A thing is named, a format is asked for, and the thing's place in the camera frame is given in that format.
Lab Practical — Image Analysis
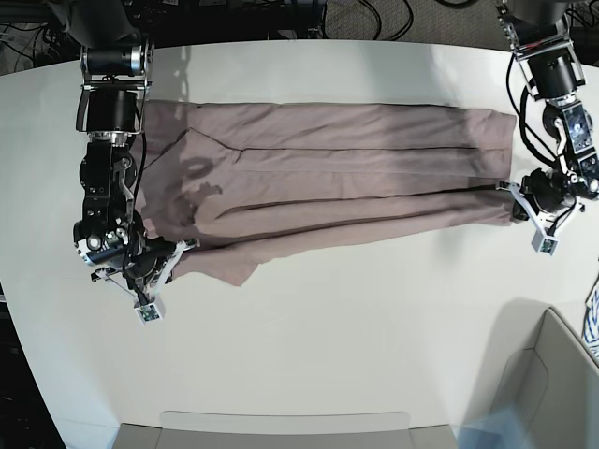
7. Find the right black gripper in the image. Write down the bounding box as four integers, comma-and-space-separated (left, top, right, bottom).
73, 224, 181, 293

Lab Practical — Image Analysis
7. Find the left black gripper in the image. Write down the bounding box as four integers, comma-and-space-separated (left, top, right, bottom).
511, 168, 578, 223

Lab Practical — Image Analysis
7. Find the mauve pink T-shirt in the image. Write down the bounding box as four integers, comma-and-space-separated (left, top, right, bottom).
133, 100, 516, 286

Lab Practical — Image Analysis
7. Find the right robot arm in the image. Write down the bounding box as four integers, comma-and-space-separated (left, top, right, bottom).
48, 1, 176, 301

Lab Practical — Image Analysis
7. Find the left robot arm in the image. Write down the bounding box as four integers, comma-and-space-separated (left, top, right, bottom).
497, 1, 598, 217

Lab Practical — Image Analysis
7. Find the blue white striped cloth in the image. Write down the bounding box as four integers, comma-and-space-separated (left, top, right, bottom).
581, 281, 599, 359

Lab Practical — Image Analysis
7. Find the grey box at right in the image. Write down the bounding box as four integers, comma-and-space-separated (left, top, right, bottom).
489, 308, 598, 448

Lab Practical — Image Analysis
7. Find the grey tray at bottom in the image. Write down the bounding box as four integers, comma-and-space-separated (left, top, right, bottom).
112, 411, 458, 448

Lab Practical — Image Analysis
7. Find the translucent blue object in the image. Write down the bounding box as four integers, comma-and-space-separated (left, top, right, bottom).
456, 407, 531, 449

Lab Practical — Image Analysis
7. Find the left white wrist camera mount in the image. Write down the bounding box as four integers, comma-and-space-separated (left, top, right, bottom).
496, 181, 586, 255

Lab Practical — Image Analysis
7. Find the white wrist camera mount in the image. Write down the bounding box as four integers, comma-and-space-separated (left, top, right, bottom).
91, 237, 199, 324
496, 181, 586, 255

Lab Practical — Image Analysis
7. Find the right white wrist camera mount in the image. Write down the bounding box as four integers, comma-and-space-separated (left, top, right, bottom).
91, 237, 199, 324

